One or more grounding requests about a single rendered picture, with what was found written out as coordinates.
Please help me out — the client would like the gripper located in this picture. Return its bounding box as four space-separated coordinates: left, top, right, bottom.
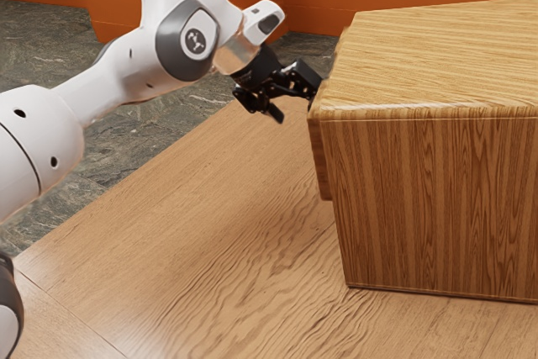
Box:
229 43 325 125

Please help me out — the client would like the wooden drawer cabinet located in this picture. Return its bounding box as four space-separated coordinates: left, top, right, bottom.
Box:
306 0 538 305

